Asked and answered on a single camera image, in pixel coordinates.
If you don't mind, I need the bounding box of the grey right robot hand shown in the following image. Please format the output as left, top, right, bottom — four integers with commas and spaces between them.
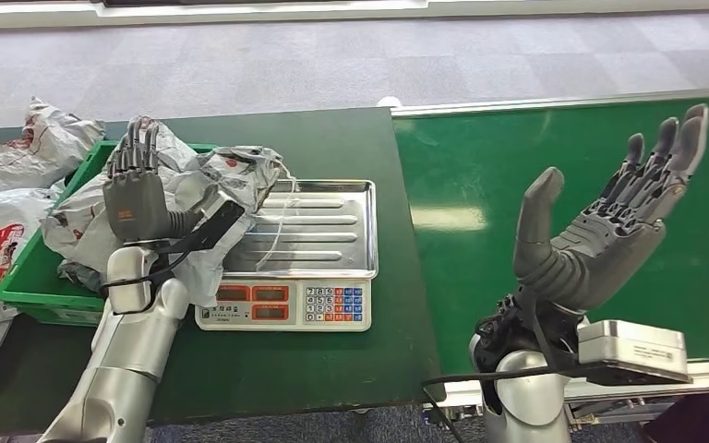
512, 102, 709, 316

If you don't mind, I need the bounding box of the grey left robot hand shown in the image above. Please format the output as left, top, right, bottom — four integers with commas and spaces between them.
102, 117, 210, 245

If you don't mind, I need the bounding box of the grey courier package with barcode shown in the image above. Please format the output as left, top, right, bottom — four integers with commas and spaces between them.
41, 115, 301, 309

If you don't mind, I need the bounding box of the crumpled grey courier package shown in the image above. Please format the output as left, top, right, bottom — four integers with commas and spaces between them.
0, 96, 106, 197
57, 259, 111, 296

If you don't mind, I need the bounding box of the green plastic basket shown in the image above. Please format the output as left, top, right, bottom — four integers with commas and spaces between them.
0, 140, 218, 329

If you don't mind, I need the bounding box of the white electronic weighing scale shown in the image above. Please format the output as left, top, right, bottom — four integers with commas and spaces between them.
194, 178, 379, 333

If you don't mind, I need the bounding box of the white courier bag red print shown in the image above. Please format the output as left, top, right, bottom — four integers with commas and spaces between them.
0, 186, 60, 329

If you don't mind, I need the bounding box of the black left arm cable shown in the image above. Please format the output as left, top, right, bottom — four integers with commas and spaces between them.
98, 236, 210, 317

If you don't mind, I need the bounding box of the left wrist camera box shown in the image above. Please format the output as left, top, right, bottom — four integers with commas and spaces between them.
174, 199, 246, 254

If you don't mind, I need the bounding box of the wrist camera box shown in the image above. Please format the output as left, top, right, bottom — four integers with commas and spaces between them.
577, 318, 694, 387
174, 199, 246, 254

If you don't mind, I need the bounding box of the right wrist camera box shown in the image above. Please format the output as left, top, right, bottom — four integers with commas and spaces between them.
577, 318, 694, 387

